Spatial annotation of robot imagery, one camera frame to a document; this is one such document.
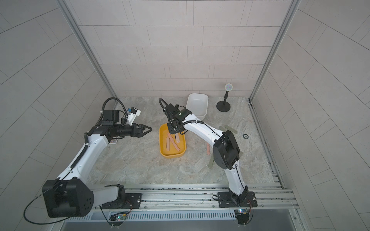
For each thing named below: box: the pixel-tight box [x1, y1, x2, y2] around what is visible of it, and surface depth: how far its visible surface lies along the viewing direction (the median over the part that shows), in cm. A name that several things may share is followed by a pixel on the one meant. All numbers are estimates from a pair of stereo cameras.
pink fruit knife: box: [166, 137, 170, 152], surface depth 93 cm
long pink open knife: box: [206, 142, 211, 156], surface depth 90 cm
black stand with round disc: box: [216, 83, 234, 113], surface depth 113 cm
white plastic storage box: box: [185, 92, 209, 120], surface depth 114 cm
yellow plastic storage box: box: [158, 123, 187, 159], surface depth 91 cm
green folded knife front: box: [208, 155, 214, 169], surface depth 86 cm
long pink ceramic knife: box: [167, 131, 181, 152], surface depth 92 cm
